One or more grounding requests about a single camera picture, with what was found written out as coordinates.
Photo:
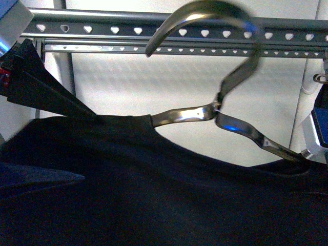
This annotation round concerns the metal clothes hanger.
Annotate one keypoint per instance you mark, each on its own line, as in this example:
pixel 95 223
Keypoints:
pixel 239 18

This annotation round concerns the rear perforated rack rail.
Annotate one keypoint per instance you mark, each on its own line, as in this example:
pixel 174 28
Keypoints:
pixel 183 48

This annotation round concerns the left white blue gripper body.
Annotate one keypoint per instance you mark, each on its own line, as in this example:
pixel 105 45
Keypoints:
pixel 15 17

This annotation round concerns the metal clip on rack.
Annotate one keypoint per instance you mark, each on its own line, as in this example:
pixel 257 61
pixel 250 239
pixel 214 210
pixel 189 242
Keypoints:
pixel 320 78

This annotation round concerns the front perforated rack rail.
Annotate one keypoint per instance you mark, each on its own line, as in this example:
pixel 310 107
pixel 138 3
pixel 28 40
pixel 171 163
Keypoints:
pixel 54 23

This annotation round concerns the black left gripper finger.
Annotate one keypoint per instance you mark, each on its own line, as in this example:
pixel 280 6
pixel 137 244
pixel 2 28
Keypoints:
pixel 25 81

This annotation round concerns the black printed t-shirt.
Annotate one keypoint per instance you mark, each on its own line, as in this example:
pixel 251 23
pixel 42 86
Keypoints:
pixel 116 181

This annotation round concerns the right white blue gripper body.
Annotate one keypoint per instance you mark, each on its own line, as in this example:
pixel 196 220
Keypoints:
pixel 315 129

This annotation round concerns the perforated rack rail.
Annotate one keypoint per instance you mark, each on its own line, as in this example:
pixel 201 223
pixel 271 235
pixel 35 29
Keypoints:
pixel 54 23
pixel 183 48

